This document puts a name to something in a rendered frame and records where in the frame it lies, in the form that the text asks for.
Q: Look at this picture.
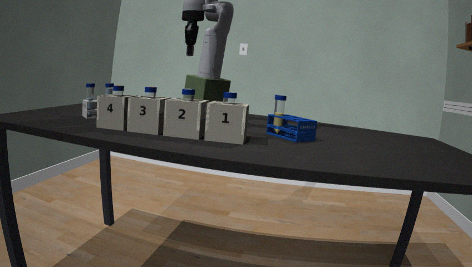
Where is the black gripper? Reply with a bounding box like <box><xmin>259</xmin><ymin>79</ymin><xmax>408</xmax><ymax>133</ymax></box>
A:
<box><xmin>182</xmin><ymin>10</ymin><xmax>205</xmax><ymax>56</ymax></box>

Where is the blue tube rack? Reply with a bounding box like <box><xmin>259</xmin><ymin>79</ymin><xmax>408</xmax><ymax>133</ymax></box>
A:
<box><xmin>266</xmin><ymin>114</ymin><xmax>317</xmax><ymax>142</ymax></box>

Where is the white tube rack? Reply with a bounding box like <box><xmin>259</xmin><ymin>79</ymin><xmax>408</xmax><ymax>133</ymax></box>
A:
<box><xmin>82</xmin><ymin>100</ymin><xmax>97</xmax><ymax>119</ymax></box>

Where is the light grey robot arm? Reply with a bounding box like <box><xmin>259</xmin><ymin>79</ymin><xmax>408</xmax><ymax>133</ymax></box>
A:
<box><xmin>183</xmin><ymin>0</ymin><xmax>234</xmax><ymax>79</ymax></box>

